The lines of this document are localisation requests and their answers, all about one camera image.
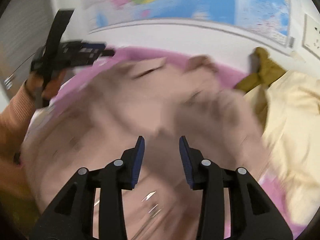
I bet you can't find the dusty pink jacket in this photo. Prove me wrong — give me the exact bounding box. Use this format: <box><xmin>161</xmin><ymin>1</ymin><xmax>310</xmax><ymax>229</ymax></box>
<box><xmin>22</xmin><ymin>56</ymin><xmax>270</xmax><ymax>239</ymax></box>

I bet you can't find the left forearm orange sleeve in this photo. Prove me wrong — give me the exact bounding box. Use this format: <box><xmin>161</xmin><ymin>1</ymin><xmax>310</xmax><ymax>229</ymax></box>
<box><xmin>1</xmin><ymin>85</ymin><xmax>36</xmax><ymax>199</ymax></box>

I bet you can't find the person left hand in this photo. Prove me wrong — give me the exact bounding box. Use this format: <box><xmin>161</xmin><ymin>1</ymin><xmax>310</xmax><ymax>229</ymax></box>
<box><xmin>24</xmin><ymin>69</ymin><xmax>68</xmax><ymax>100</ymax></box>

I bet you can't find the pink floral bed sheet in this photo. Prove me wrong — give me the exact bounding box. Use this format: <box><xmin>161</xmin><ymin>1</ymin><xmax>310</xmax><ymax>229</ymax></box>
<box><xmin>23</xmin><ymin>45</ymin><xmax>301</xmax><ymax>240</ymax></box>

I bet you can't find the grey door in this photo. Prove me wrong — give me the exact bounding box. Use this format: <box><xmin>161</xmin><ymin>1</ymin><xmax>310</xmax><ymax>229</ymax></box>
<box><xmin>0</xmin><ymin>0</ymin><xmax>53</xmax><ymax>81</ymax></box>

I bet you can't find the cream yellow garment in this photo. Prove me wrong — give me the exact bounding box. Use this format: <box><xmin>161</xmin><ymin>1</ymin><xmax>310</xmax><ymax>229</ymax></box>
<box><xmin>244</xmin><ymin>70</ymin><xmax>319</xmax><ymax>225</ymax></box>

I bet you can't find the olive green garment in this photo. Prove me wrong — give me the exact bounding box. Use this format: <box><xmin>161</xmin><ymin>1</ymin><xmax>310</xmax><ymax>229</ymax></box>
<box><xmin>234</xmin><ymin>47</ymin><xmax>286</xmax><ymax>129</ymax></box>

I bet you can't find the white wall socket panel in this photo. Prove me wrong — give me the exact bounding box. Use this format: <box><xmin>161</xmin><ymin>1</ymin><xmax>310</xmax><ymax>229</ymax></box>
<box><xmin>303</xmin><ymin>14</ymin><xmax>320</xmax><ymax>59</ymax></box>

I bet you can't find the colourful wall map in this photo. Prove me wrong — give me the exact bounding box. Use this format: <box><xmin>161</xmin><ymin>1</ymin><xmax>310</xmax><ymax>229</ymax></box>
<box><xmin>83</xmin><ymin>0</ymin><xmax>290</xmax><ymax>46</ymax></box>

